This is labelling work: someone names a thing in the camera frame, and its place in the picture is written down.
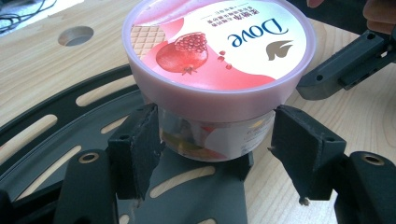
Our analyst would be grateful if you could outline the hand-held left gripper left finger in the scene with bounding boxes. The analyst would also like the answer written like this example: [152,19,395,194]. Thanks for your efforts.
[106,103,165,201]

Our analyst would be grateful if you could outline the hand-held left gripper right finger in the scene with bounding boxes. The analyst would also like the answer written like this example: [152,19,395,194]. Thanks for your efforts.
[268,105,347,202]

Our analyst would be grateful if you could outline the black fan-shaped slotted rack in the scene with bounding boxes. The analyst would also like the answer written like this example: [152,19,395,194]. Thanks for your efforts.
[0,63,255,224]

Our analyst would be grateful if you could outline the pink-lidded round jar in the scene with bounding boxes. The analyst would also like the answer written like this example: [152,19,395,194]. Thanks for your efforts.
[120,0,318,163]

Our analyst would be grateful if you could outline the tangled thin black cables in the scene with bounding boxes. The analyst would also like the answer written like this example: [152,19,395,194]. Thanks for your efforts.
[0,0,59,35]

